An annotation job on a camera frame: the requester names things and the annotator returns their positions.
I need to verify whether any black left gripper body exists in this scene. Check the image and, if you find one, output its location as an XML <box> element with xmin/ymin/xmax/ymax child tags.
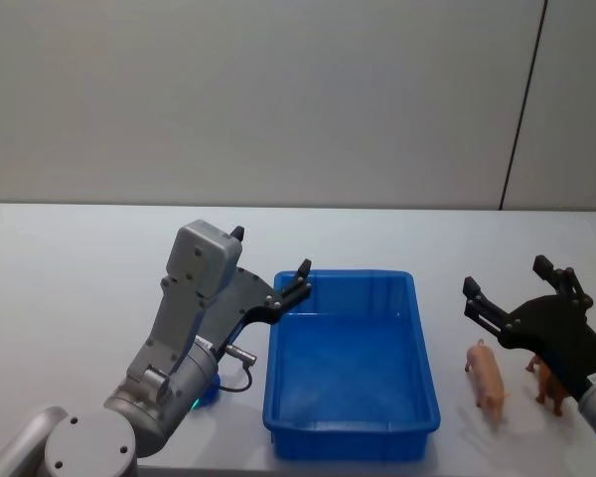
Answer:
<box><xmin>196</xmin><ymin>265</ymin><xmax>280</xmax><ymax>356</ymax></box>

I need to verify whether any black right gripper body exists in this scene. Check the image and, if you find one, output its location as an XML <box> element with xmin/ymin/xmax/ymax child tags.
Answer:
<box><xmin>495</xmin><ymin>292</ymin><xmax>596</xmax><ymax>399</ymax></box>

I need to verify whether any brown toy animal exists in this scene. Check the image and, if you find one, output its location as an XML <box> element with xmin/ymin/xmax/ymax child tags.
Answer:
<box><xmin>524</xmin><ymin>353</ymin><xmax>572</xmax><ymax>417</ymax></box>

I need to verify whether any pink toy pig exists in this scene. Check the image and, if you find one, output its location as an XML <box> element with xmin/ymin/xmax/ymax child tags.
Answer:
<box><xmin>464</xmin><ymin>338</ymin><xmax>512</xmax><ymax>422</ymax></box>

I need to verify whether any blue plastic bin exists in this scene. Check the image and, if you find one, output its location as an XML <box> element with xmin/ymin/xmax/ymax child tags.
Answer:
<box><xmin>261</xmin><ymin>268</ymin><xmax>442</xmax><ymax>461</ymax></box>

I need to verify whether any thin dark cable silver plug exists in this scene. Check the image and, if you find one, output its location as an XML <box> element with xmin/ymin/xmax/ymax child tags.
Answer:
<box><xmin>217</xmin><ymin>344</ymin><xmax>255</xmax><ymax>394</ymax></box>

